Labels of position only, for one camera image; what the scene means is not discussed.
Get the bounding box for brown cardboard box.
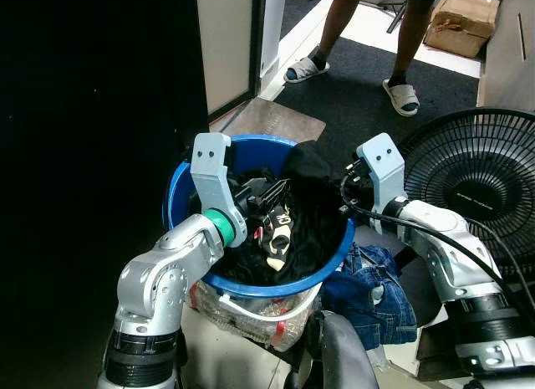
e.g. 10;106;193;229
423;0;502;59

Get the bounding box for brown doormat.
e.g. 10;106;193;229
221;96;328;144

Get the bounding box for grey robot leg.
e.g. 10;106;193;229
288;310;382;389

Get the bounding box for beige door with dark frame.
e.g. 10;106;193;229
196;0;268;120

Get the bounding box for blue laundry bucket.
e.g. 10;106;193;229
163;134;358;323

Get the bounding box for black floor fan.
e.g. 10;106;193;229
399;107;535;278

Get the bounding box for blue denim jeans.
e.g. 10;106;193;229
321;242;419;351

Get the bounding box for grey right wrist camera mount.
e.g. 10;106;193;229
356;133;408;236

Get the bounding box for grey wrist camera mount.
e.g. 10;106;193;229
190;132;248;248
356;133;408;236

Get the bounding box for white grey slipper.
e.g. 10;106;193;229
283;56;331;85
382;78;421;118

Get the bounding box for clear plastic bag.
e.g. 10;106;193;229
187;280;324;353

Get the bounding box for white door frame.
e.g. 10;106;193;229
258;0;290;102

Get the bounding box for person in black shorts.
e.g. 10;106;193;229
311;0;452;89

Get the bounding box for black garment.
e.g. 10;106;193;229
219;141;349;286

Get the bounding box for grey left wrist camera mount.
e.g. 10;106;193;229
190;132;248;248

